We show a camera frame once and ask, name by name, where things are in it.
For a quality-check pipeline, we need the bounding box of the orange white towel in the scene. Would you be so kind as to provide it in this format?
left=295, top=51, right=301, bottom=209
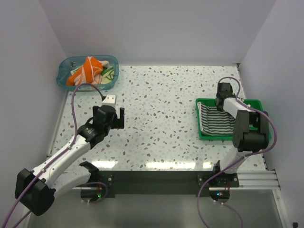
left=66, top=57, right=97, bottom=86

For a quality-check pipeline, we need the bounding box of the green white striped towel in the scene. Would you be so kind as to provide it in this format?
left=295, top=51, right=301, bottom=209
left=197, top=102, right=236, bottom=136

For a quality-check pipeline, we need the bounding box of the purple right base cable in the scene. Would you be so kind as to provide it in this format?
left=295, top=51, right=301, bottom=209
left=197, top=156, right=247, bottom=228

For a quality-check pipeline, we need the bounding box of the cream white towel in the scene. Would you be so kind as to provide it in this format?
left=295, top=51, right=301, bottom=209
left=91, top=60, right=115, bottom=85

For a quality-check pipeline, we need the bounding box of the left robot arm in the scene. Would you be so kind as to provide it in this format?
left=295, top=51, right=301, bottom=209
left=15, top=105, right=124, bottom=216

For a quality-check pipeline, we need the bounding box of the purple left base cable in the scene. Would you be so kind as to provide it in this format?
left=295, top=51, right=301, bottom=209
left=80, top=180, right=109, bottom=204

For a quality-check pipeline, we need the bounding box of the green plastic tray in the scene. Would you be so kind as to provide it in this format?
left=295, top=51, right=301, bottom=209
left=195, top=98, right=272, bottom=141

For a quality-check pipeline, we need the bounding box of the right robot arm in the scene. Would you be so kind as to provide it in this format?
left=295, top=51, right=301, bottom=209
left=211, top=83, right=269, bottom=187

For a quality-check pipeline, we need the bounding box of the teal plastic laundry basket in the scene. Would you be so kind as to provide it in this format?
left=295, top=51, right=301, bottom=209
left=56, top=55, right=119, bottom=91

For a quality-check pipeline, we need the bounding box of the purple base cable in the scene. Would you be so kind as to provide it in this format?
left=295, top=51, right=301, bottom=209
left=197, top=156, right=247, bottom=228
left=80, top=180, right=109, bottom=204

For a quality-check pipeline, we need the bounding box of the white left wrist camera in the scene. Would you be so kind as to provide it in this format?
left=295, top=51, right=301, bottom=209
left=102, top=95, right=117, bottom=108

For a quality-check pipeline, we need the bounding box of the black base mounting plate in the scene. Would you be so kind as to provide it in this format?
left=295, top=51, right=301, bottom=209
left=70, top=170, right=240, bottom=199

